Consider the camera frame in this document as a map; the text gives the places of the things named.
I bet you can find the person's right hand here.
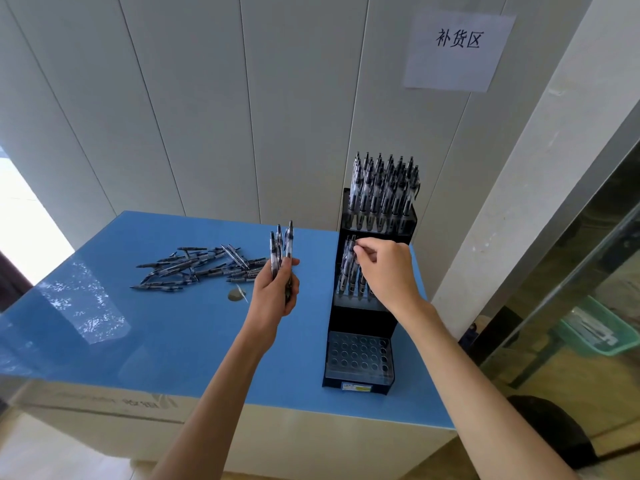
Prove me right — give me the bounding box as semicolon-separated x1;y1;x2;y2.
352;237;433;325

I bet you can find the person's left hand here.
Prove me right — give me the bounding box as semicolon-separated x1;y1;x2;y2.
239;257;301;353

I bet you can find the row of black pens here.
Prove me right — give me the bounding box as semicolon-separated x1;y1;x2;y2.
345;152;421;233
335;234;376;301

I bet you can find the black tiered pen display stand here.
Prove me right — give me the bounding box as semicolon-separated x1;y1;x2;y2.
322;188;419;395

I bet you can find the pile of black pens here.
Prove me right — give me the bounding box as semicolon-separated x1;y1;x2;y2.
129;244;269;293

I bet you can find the person's left forearm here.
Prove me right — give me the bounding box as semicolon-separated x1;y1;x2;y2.
149;334;266;480

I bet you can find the person's right forearm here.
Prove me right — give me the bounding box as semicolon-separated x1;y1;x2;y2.
399;302;581;480

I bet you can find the blue table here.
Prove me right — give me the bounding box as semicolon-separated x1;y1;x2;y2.
0;210;457;480

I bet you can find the steel framed glass partition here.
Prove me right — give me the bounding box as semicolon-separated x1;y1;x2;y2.
462;144;640;480

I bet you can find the white paper sign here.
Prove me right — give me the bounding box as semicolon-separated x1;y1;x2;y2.
403;9;517;93

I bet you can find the black round object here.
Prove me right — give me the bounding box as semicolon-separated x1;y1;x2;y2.
507;394;599;471

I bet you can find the green plastic basket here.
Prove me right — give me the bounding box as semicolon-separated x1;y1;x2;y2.
555;296;640;357

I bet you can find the dark framed glass door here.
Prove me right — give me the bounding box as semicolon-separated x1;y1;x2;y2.
0;144;76;315

